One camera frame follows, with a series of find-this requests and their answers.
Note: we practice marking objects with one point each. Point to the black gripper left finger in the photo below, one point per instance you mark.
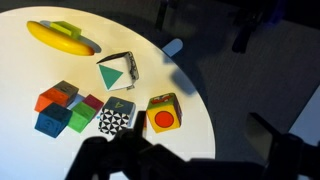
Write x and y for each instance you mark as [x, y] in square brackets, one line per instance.
[110, 156]

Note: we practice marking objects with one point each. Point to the maroon block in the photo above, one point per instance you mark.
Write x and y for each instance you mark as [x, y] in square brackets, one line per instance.
[94, 101]

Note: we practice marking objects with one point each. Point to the yellow cube with red circle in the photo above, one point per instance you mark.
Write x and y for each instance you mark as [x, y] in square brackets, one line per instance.
[164, 116]

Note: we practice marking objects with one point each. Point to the orange block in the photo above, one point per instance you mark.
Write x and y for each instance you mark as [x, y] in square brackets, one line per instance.
[48, 99]

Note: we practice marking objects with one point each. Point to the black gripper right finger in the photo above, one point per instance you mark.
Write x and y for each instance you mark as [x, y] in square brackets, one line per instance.
[290, 156]

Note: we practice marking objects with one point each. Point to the black white patterned cube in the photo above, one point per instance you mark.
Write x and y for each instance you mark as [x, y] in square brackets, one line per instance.
[115, 116]

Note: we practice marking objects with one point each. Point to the white cube with green triangle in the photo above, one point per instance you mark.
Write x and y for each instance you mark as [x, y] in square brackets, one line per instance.
[115, 73]

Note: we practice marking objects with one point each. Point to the yellow banana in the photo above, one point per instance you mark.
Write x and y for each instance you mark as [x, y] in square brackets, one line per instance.
[56, 40]

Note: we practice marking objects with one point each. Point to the lime green small block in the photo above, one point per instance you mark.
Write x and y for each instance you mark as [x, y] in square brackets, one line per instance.
[68, 28]

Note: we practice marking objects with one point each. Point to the blue number block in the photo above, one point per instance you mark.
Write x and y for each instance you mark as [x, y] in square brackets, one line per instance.
[51, 121]

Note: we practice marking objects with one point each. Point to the gray block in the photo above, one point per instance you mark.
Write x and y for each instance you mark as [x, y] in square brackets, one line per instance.
[68, 89]

